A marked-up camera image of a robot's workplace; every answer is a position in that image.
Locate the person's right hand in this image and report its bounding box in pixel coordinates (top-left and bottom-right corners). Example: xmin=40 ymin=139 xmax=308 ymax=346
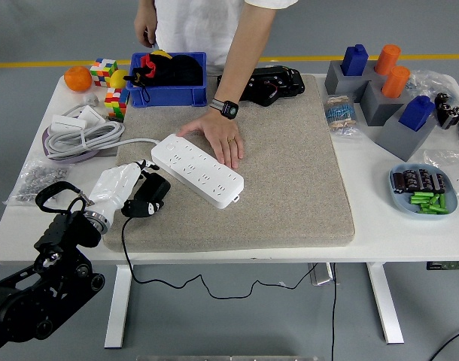
xmin=134 ymin=15 xmax=159 ymax=49

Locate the person's left hand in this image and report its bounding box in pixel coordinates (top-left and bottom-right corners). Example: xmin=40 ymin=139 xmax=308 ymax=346
xmin=175 ymin=108 xmax=245 ymax=170

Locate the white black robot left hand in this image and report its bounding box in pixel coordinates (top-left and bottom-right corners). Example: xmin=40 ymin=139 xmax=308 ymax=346
xmin=87 ymin=159 xmax=166 ymax=223

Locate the black plug adapter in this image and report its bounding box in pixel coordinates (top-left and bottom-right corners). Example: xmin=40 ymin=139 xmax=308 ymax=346
xmin=133 ymin=171 xmax=172 ymax=206

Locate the white power strip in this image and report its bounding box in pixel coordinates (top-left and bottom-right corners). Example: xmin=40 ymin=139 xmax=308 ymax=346
xmin=150 ymin=133 xmax=245 ymax=210

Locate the black wrist watch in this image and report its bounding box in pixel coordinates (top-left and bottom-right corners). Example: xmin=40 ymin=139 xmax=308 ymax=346
xmin=209 ymin=98 xmax=240 ymax=120

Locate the red and black pouch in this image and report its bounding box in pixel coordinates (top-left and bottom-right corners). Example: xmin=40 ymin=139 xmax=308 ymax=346
xmin=123 ymin=53 xmax=158 ymax=105

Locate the person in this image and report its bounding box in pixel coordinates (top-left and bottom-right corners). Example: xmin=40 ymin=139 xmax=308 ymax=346
xmin=133 ymin=0 xmax=300 ymax=170

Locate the yellow lemon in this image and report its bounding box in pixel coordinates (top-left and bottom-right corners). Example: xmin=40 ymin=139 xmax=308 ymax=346
xmin=109 ymin=69 xmax=130 ymax=89

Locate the black cloth bundle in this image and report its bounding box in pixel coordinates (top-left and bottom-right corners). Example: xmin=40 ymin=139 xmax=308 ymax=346
xmin=164 ymin=54 xmax=205 ymax=87

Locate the multicoloured puzzle cube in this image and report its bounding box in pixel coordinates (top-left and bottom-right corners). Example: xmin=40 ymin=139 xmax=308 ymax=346
xmin=104 ymin=86 xmax=131 ymax=121
xmin=89 ymin=57 xmax=119 ymax=88

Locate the blue plastic bin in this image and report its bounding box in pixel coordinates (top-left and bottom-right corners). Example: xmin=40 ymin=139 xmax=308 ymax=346
xmin=125 ymin=51 xmax=208 ymax=108

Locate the clear bag of screws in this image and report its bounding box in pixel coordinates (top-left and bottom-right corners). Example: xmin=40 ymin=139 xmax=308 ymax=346
xmin=3 ymin=157 xmax=71 ymax=207

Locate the grey-brown mat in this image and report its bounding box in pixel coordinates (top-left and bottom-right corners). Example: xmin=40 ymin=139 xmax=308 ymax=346
xmin=102 ymin=74 xmax=356 ymax=253

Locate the black device housing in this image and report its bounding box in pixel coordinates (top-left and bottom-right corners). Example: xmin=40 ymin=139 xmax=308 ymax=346
xmin=216 ymin=65 xmax=306 ymax=108

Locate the orange fruit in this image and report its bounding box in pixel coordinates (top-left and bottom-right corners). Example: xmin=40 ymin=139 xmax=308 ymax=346
xmin=63 ymin=65 xmax=93 ymax=93

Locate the white table leg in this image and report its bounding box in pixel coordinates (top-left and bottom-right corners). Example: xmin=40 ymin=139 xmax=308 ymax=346
xmin=104 ymin=264 xmax=135 ymax=349
xmin=366 ymin=262 xmax=406 ymax=345

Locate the clear bag of resistors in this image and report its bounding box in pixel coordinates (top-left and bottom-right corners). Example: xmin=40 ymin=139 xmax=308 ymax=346
xmin=323 ymin=93 xmax=362 ymax=138

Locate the grey holder block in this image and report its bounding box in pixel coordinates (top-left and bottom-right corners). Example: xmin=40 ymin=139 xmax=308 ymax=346
xmin=360 ymin=80 xmax=411 ymax=127
xmin=375 ymin=108 xmax=438 ymax=162
xmin=324 ymin=59 xmax=379 ymax=102

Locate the blue peg block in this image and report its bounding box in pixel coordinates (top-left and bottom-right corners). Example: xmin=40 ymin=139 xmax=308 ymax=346
xmin=398 ymin=95 xmax=436 ymax=132
xmin=340 ymin=44 xmax=369 ymax=77

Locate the silver box under table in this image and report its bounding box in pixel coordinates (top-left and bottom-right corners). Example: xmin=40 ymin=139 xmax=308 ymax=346
xmin=308 ymin=262 xmax=335 ymax=287

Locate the orange cylinder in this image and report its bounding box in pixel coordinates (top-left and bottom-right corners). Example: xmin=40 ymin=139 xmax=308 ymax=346
xmin=374 ymin=44 xmax=403 ymax=76
xmin=381 ymin=65 xmax=411 ymax=99

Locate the light blue plate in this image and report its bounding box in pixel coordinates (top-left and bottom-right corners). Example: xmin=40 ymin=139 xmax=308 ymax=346
xmin=388 ymin=162 xmax=459 ymax=216

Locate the crumpled clear plastic bag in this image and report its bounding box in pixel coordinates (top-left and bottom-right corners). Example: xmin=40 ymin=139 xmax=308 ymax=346
xmin=406 ymin=69 xmax=459 ymax=146

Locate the flat clear plastic bag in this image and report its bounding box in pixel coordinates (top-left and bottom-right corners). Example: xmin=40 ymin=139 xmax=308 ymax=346
xmin=423 ymin=148 xmax=459 ymax=199

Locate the coiled white power cable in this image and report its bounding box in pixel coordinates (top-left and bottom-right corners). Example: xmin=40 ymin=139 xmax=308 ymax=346
xmin=44 ymin=93 xmax=161 ymax=161

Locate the thin black plug cord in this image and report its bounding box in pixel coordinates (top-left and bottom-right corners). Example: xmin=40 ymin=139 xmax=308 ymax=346
xmin=120 ymin=216 xmax=319 ymax=301

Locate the white square switch panel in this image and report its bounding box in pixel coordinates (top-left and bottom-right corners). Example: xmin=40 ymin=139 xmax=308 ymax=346
xmin=78 ymin=105 xmax=107 ymax=127

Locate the white switch box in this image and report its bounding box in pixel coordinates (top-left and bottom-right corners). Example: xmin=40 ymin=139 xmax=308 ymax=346
xmin=50 ymin=114 xmax=88 ymax=133

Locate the black hanging cable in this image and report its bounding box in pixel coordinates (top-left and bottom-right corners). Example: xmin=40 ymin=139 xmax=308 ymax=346
xmin=330 ymin=262 xmax=338 ymax=361

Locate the black floor cable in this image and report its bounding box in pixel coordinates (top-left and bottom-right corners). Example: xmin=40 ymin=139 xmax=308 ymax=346
xmin=428 ymin=326 xmax=459 ymax=361

